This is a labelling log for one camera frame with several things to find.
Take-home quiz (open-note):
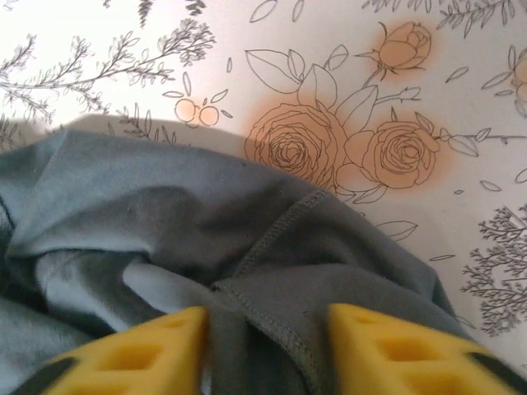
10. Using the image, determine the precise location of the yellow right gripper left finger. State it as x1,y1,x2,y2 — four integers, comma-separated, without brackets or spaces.
12,305,209,395

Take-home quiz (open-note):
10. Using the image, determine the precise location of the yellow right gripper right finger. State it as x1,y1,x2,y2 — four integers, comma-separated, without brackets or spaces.
327,303,527,395

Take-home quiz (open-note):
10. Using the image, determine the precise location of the grey inside-out t-shirt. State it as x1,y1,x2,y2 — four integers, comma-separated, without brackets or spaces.
0,128,474,395

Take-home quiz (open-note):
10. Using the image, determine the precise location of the floral printed table cover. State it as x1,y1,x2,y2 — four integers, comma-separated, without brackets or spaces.
0,0,527,342

